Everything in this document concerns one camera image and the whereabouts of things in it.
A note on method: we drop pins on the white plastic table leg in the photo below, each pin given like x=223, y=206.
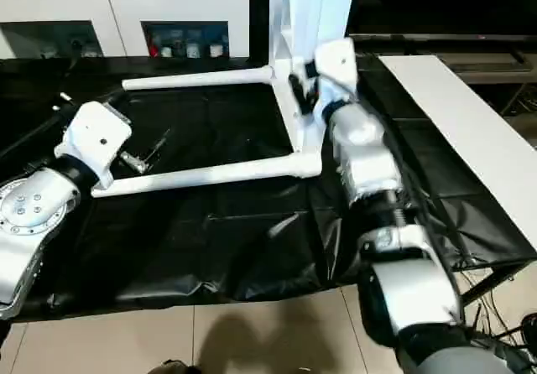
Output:
x=197, y=79
x=210, y=177

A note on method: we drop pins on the white plastic table top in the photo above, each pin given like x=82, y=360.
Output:
x=310, y=13

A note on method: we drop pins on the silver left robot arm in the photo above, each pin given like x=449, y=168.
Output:
x=29, y=223

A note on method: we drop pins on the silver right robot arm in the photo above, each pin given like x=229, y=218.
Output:
x=365, y=156

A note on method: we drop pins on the black mat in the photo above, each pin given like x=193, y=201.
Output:
x=210, y=244

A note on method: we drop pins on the white cabinet with glass doors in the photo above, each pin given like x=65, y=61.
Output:
x=126, y=9

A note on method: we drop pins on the black bar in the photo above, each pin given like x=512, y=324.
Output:
x=440, y=37

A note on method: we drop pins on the white board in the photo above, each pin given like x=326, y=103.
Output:
x=470, y=139

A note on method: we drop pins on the black robot left foot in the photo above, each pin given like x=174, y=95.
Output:
x=174, y=367

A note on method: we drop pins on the black stand leg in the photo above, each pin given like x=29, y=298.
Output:
x=495, y=282

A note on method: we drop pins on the black floor device white label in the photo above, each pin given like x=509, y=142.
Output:
x=516, y=353

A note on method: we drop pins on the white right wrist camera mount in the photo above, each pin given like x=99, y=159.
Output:
x=335, y=68

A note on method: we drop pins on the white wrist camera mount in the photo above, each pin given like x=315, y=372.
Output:
x=335, y=68
x=94, y=139

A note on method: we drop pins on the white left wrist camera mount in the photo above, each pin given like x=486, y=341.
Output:
x=94, y=139

